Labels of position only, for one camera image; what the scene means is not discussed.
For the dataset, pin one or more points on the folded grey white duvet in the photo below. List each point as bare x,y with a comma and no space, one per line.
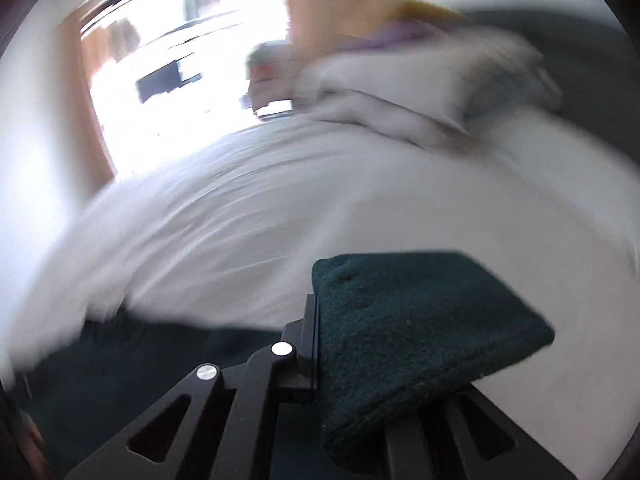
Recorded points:
426,90

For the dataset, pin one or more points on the beige curtain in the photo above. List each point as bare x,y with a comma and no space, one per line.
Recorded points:
79,103
325,5

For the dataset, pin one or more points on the beige left curtain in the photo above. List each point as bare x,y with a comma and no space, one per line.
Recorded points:
79,103

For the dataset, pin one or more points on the purple pillow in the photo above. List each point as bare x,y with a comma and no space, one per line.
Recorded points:
393,33

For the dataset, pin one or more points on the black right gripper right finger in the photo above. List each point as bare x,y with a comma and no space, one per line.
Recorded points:
461,434

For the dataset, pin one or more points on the dark green fleece cloth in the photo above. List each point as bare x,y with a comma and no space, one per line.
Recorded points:
394,330

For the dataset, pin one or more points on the beige puffy jacket pile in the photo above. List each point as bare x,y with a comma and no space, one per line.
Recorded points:
272,70

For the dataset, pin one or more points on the white bed sheet mattress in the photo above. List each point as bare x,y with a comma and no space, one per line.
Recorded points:
229,236

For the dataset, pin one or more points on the yellow pillow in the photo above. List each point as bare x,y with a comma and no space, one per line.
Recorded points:
422,10

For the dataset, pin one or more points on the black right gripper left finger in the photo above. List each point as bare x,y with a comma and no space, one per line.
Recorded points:
217,423

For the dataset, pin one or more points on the black framed window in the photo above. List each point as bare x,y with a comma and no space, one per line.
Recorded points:
166,78

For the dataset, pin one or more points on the dark green headboard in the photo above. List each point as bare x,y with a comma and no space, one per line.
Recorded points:
595,65

